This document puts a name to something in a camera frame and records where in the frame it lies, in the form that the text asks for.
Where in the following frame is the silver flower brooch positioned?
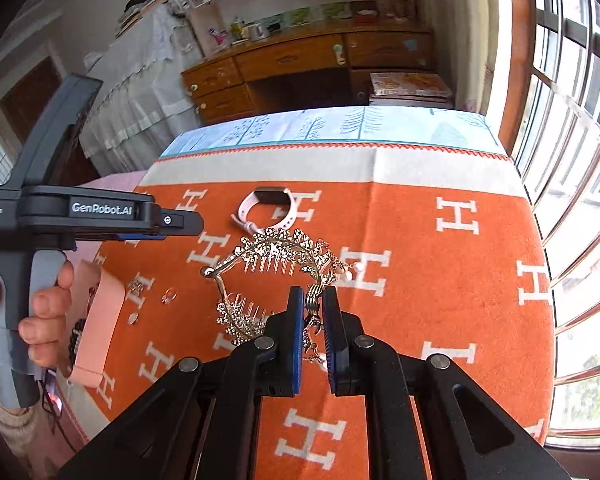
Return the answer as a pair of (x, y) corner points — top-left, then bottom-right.
(126, 278), (146, 297)

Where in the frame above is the black bead bracelet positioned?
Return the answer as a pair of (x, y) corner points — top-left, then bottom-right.
(66, 284), (100, 369)

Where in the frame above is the pink open jewelry box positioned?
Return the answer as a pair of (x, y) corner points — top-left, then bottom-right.
(58, 260), (125, 388)

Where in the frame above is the silver rhinestone hair comb tiara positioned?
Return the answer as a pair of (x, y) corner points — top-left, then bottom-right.
(200, 228), (360, 368)

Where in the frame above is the white lace-covered furniture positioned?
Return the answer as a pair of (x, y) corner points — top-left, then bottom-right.
(80, 3), (204, 177)

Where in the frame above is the person's left hand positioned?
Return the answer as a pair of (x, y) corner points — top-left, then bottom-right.
(0, 261), (74, 367)

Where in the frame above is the light blue patterned bed sheet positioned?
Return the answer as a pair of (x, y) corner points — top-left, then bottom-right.
(161, 106), (505, 159)

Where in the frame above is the window with metal bars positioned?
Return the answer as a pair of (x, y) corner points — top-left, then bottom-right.
(513, 0), (600, 451)

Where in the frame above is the smartphone with lit screen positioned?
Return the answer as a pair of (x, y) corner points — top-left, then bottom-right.
(42, 370), (62, 417)

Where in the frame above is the pink smart watch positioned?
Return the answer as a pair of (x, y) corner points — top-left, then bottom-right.
(230, 186), (298, 235)

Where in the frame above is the stack of magazines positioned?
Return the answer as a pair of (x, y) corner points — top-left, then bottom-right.
(370, 72), (454, 110)

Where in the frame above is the wooden desk with drawers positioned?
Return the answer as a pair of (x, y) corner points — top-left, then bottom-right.
(182, 18), (437, 126)

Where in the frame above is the orange H-pattern blanket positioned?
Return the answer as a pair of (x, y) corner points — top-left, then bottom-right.
(54, 142), (556, 480)

